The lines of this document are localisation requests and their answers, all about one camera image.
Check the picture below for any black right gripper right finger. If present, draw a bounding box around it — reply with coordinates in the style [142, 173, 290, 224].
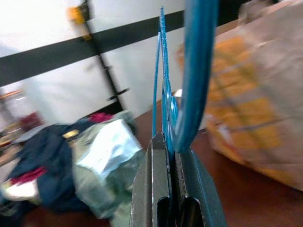
[173, 145, 228, 227]

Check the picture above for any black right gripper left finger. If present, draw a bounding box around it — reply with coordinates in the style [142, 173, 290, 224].
[129, 131, 175, 227]

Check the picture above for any blue plastic hanger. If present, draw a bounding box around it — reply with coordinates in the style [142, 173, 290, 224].
[151, 0, 220, 171]

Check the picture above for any grey green crinkled bag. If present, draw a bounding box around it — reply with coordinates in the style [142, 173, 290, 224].
[72, 110, 145, 222]

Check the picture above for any brown wooden table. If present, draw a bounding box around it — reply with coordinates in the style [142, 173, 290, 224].
[21, 99, 303, 227]

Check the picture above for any magenta cloth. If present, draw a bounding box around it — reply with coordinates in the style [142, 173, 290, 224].
[89, 111, 116, 124]

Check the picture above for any navy blue garment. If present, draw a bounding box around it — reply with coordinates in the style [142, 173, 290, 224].
[7, 122, 92, 215]

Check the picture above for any brown paper bag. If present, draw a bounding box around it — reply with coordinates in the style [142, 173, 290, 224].
[175, 0, 303, 192]

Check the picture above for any black tripod stand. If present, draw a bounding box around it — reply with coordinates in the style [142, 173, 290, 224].
[67, 0, 131, 114]

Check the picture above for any black door frame post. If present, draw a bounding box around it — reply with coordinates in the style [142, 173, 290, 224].
[0, 10, 185, 87]

